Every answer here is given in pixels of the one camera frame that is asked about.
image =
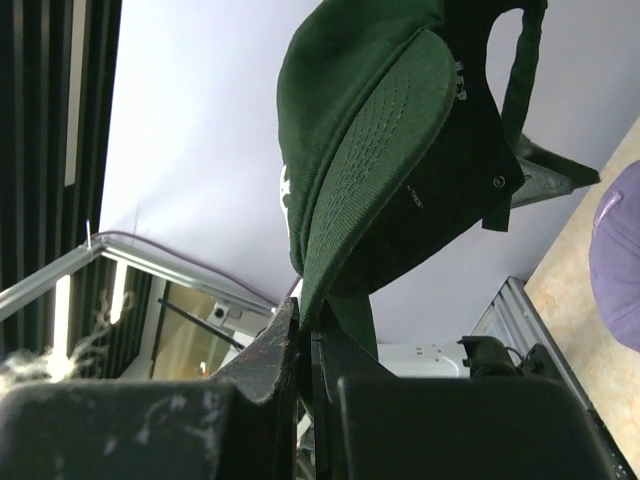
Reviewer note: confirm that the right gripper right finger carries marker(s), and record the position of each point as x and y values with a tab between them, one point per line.
505	420

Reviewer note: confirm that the aluminium frame rail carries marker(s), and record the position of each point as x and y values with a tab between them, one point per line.
144	255

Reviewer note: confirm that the dark green cap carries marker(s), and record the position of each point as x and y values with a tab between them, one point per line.
398	123

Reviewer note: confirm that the purple cap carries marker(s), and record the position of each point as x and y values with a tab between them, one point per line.
614	257

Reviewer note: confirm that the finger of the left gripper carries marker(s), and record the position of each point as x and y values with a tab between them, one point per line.
548	175

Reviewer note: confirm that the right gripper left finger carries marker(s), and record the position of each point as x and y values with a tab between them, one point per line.
237	424

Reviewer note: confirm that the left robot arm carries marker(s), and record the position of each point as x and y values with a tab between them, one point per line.
446	359

